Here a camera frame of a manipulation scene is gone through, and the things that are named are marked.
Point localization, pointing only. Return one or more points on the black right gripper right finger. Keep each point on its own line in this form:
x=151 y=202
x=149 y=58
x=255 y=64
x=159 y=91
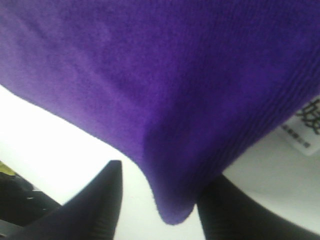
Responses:
x=226 y=213

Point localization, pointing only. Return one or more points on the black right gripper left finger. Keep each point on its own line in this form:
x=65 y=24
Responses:
x=92 y=214

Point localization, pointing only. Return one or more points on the purple towel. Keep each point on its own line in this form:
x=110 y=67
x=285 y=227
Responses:
x=181 y=87

